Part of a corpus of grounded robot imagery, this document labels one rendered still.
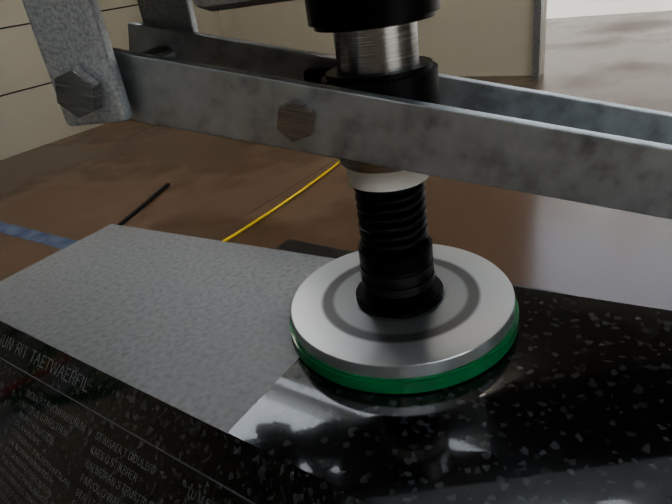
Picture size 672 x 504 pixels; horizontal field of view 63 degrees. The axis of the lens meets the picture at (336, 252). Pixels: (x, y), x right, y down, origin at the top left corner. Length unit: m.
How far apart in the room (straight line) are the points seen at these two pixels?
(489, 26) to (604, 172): 5.04
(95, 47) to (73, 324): 0.35
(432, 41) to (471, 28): 0.40
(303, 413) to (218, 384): 0.09
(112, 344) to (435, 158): 0.38
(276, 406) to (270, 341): 0.09
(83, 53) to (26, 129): 5.24
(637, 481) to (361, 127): 0.30
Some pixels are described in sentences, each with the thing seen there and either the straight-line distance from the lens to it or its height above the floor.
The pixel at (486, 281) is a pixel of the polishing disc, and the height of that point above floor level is 0.83.
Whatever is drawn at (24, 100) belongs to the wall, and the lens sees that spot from 5.68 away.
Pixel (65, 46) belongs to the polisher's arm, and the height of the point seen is 1.09.
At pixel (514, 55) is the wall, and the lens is 5.42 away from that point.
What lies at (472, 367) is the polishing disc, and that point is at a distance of 0.47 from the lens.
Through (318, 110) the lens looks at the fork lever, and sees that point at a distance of 0.41.
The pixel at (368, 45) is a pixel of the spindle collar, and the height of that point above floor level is 1.06.
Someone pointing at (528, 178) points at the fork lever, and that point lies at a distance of 0.42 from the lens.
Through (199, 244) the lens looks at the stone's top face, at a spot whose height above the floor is 0.80.
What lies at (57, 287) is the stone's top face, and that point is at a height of 0.80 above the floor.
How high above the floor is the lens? 1.12
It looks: 28 degrees down
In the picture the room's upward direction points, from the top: 9 degrees counter-clockwise
